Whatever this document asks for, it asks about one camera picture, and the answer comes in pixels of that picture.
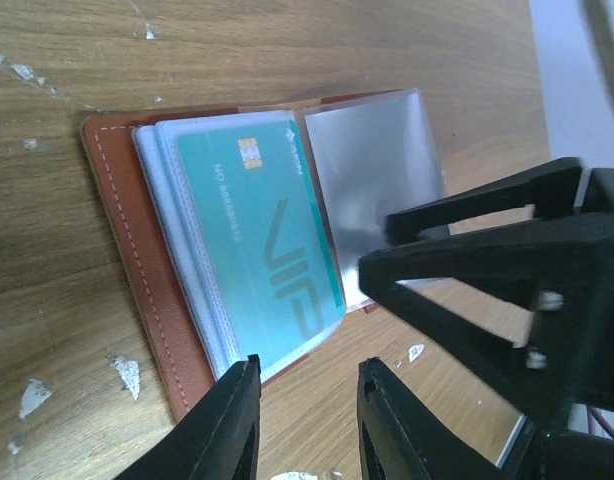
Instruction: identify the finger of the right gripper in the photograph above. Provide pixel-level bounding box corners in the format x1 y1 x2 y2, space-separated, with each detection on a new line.
385 157 582 246

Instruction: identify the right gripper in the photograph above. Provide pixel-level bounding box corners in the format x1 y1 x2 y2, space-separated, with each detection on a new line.
359 169 614 479

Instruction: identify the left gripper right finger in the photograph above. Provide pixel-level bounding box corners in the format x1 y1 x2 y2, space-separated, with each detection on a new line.
357 358 502 480

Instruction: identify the green credit card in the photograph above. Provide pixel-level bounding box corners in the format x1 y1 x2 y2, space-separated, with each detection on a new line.
176 119 346 369

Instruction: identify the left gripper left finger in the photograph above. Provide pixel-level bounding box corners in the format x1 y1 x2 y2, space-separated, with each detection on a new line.
117 355 261 479

